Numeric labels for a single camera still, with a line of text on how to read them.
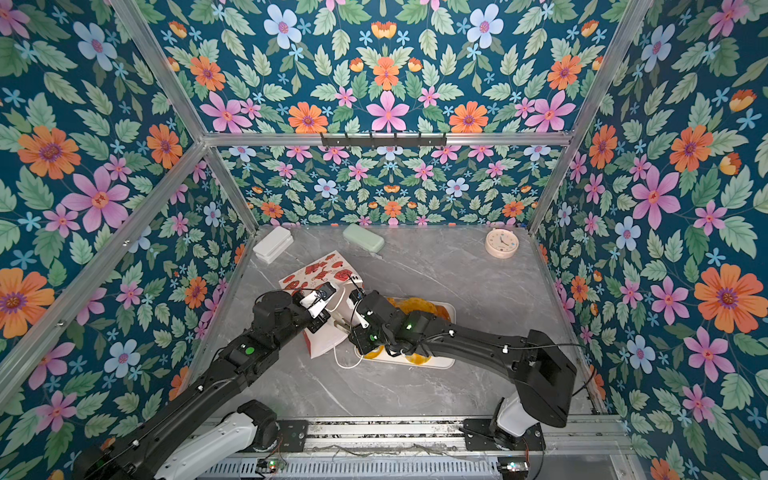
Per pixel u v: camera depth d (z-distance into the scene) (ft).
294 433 2.42
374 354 2.83
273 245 3.56
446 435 2.46
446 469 2.51
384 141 3.05
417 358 2.72
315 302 2.06
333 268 2.85
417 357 2.71
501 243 3.65
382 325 1.91
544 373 1.38
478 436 2.36
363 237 3.66
